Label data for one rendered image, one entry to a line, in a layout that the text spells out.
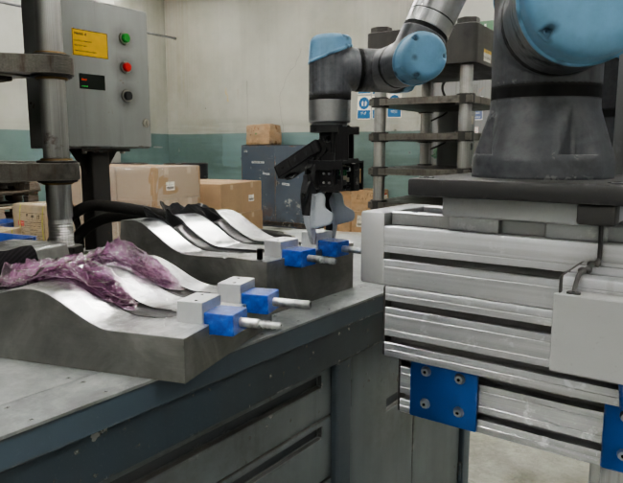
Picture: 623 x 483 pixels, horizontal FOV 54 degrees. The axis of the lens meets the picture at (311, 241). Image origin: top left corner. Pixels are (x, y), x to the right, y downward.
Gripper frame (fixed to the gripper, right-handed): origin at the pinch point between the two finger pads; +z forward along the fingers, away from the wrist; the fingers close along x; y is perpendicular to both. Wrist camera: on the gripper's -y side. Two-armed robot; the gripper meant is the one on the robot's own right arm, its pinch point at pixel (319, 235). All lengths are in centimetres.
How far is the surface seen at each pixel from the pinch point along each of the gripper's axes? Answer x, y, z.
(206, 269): -17.6, -11.7, 5.0
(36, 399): -58, 4, 11
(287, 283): -12.4, 2.1, 6.5
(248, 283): -27.1, 6.8, 3.3
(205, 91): 594, -640, -104
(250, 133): 551, -511, -37
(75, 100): 6, -85, -29
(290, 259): -12.9, 3.3, 2.2
